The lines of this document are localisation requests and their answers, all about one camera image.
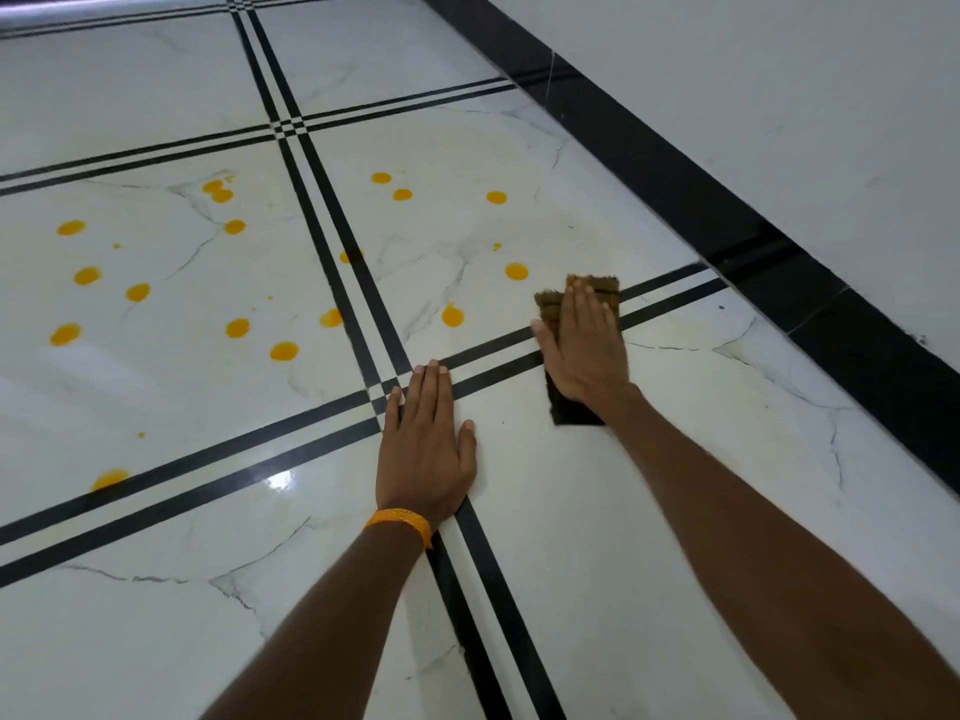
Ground person's right hand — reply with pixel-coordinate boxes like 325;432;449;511
530;279;645;426

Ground person's left hand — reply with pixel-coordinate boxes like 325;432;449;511
375;359;479;530

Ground brown scrub pad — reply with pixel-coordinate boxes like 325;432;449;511
534;274;623;428

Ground person's right forearm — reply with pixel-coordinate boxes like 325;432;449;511
606;388;960;720

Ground person's left forearm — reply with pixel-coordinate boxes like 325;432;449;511
199;519;430;720

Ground orange wristband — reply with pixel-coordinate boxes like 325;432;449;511
364;508;435;552

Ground scattered yellow liquid spots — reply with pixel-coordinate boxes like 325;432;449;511
49;172;531;494

